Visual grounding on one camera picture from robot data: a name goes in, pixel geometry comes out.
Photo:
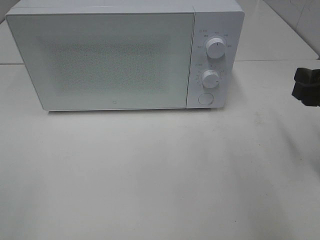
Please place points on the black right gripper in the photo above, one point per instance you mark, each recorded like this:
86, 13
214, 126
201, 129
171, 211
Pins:
302, 92

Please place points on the white timer knob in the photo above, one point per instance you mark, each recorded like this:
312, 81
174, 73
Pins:
210, 79

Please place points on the round white door button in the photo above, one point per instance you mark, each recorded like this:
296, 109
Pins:
206, 99

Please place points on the white microwave door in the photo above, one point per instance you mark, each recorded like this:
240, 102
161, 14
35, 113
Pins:
106, 61

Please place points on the upper white power knob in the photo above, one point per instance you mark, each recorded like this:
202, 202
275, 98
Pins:
215, 47

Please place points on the white microwave oven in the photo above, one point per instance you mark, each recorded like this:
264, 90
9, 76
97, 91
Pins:
211, 18

